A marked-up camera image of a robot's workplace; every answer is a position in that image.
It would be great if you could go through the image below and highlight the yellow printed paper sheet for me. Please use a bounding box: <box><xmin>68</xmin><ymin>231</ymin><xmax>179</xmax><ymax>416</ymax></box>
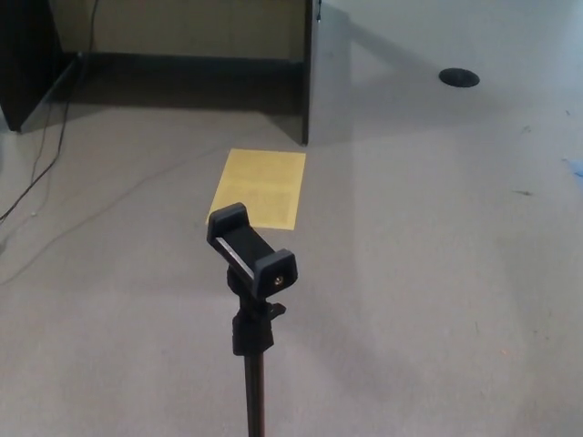
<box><xmin>205</xmin><ymin>147</ymin><xmax>307</xmax><ymax>230</ymax></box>

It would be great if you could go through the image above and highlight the thin grey floor cable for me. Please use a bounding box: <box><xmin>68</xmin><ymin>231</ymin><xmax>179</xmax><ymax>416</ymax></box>
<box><xmin>0</xmin><ymin>149</ymin><xmax>229</xmax><ymax>286</ymax></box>

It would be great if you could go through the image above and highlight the black floor cable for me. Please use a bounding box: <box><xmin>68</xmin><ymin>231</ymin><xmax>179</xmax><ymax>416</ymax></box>
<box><xmin>0</xmin><ymin>0</ymin><xmax>99</xmax><ymax>222</ymax></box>

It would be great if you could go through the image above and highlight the black tripod with phone holder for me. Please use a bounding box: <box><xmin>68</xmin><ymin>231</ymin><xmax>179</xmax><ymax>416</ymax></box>
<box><xmin>205</xmin><ymin>203</ymin><xmax>298</xmax><ymax>437</ymax></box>

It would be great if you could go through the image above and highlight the round black floor cover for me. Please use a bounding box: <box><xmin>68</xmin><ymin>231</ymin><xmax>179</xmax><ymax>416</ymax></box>
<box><xmin>439</xmin><ymin>67</ymin><xmax>480</xmax><ymax>86</ymax></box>

